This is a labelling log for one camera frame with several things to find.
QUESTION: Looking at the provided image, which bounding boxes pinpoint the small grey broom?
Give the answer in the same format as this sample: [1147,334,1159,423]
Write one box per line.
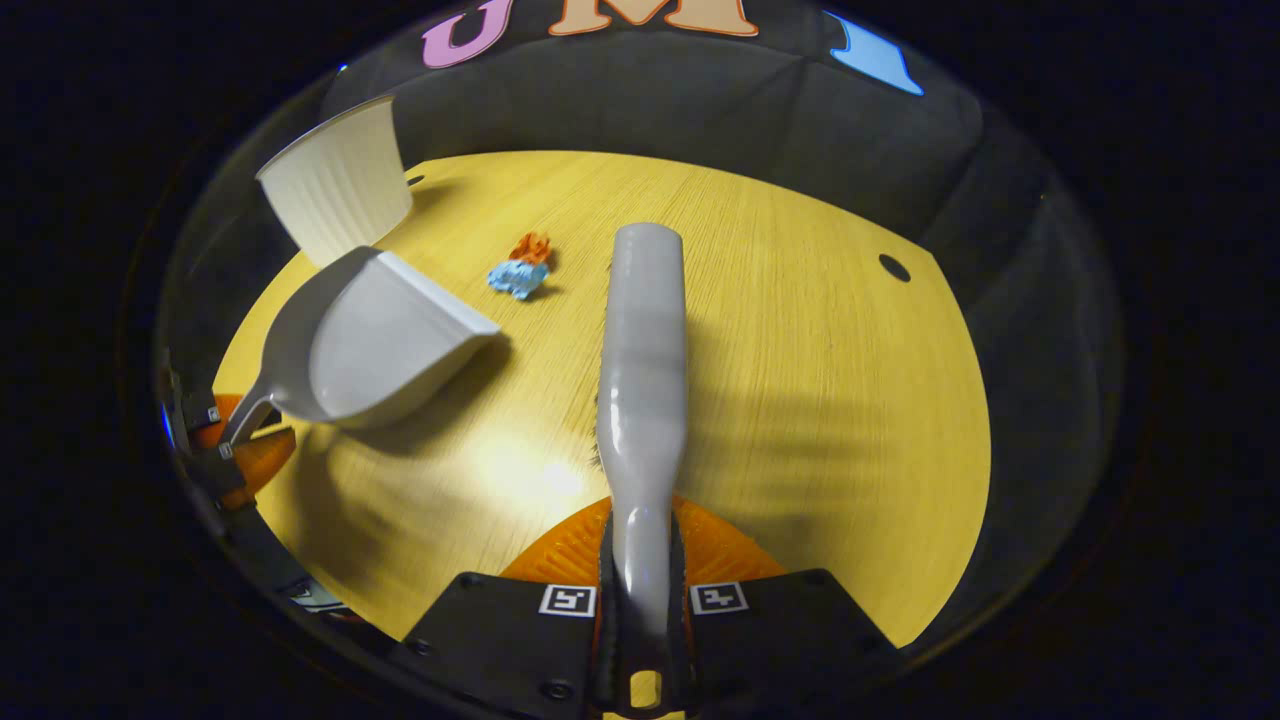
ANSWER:
[593,222,693,713]

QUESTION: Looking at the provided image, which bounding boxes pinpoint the blue trash piece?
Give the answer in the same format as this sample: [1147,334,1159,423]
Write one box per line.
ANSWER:
[487,258,549,301]

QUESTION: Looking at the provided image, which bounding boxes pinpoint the white ribbed garbage bin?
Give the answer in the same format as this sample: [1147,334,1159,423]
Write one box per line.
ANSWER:
[255,95,414,269]

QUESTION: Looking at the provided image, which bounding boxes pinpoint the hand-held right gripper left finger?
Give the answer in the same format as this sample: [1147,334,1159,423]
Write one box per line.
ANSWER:
[388,497,619,719]

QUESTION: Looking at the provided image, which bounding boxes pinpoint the grey plastic dustpan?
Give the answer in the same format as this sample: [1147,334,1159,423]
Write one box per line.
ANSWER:
[220,245,503,446]

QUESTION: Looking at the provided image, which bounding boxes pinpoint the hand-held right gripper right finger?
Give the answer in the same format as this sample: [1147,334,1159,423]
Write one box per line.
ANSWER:
[668,497,901,716]

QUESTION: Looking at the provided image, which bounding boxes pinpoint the wooden desktop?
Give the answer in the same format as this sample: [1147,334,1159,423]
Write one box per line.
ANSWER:
[212,150,993,649]

